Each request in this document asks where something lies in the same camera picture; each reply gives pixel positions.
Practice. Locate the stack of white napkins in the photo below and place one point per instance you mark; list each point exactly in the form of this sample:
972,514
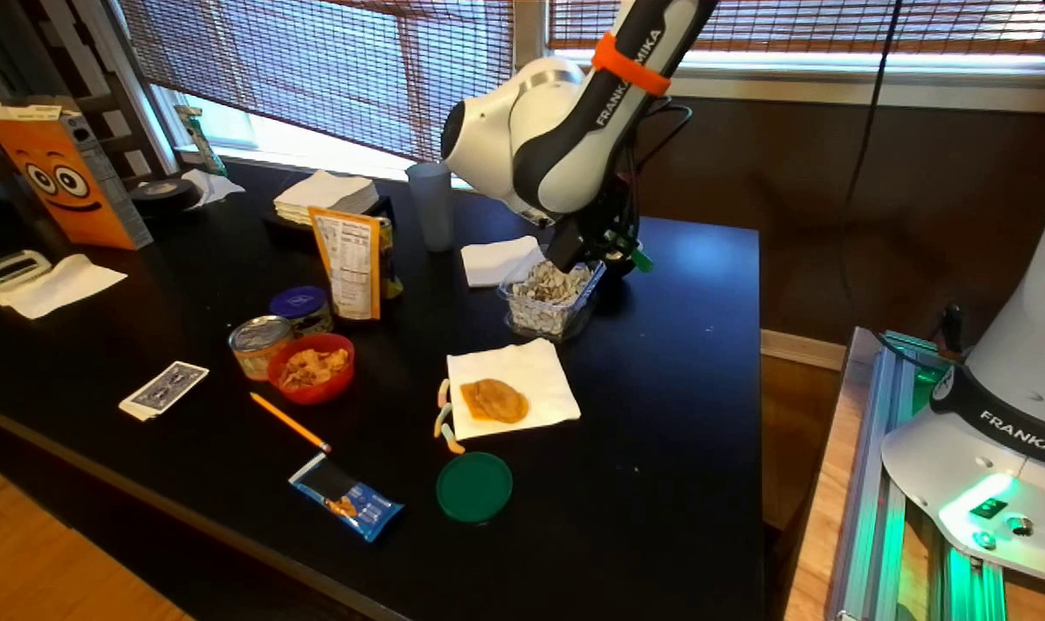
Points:
325,191

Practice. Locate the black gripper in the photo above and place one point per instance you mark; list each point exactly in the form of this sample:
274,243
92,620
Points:
600,232

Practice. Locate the folded white napkin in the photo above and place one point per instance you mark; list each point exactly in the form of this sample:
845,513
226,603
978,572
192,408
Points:
497,265

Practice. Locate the blue snack bar wrapper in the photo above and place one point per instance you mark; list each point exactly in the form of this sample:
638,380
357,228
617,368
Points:
354,502

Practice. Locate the white napkin under cookie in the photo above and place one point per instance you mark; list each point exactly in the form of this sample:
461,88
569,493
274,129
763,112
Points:
536,378

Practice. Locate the bamboo window blind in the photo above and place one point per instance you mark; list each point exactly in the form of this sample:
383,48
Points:
382,75

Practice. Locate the red bowl with food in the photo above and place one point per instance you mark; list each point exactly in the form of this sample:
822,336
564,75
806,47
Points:
311,369

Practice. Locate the translucent plastic cup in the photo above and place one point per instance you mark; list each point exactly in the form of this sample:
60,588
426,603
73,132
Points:
433,200

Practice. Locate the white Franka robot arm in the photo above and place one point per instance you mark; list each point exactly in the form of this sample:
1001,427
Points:
548,145

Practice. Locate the blue lidded jar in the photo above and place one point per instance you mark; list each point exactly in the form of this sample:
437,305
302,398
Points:
302,308

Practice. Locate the green round lid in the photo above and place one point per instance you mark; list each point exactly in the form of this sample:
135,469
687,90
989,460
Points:
475,488

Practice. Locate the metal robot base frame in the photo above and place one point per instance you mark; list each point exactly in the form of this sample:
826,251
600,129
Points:
889,561

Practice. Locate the orange pencil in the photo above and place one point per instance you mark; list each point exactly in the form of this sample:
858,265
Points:
292,423

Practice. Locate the white paper sheet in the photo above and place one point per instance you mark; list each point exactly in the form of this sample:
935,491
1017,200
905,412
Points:
62,283

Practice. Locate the small glass jar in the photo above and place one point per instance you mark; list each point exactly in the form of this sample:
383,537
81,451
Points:
258,341

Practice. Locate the orange cartoon face box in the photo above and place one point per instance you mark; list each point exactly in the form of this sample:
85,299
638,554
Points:
72,175

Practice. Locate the green plastic spoon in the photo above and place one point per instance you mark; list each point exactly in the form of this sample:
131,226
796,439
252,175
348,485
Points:
638,261

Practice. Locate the dark round dish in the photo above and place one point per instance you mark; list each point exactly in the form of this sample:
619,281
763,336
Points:
164,193

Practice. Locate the clear plastic bowl of popcorn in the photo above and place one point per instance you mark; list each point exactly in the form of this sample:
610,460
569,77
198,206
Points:
551,300

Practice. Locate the round brown cookie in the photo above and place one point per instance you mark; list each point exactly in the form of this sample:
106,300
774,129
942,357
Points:
496,403

